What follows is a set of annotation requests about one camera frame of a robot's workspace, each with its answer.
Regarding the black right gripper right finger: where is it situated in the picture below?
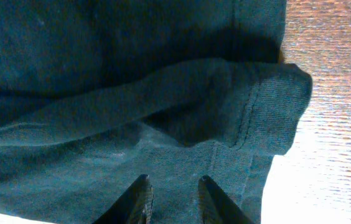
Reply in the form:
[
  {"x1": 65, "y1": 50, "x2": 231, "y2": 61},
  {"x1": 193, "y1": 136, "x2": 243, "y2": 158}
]
[{"x1": 198, "y1": 175, "x2": 254, "y2": 224}]

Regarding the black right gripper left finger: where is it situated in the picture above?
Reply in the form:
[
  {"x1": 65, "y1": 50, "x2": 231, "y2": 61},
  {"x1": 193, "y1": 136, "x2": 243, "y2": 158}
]
[{"x1": 93, "y1": 174, "x2": 154, "y2": 224}]

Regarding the black t-shirt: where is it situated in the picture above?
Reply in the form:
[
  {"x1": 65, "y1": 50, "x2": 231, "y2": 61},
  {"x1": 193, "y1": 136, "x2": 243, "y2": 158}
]
[{"x1": 0, "y1": 0, "x2": 312, "y2": 223}]

